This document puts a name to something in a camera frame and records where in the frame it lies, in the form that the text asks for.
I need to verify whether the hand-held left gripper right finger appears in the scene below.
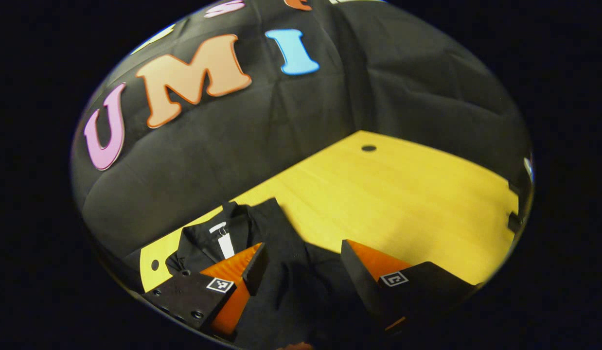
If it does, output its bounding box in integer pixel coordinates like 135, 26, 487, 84
340, 239, 479, 337

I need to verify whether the black shirt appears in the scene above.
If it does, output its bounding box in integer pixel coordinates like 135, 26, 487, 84
166, 197, 379, 350

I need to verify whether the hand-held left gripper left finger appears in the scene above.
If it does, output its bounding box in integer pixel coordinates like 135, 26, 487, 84
142, 242, 270, 341

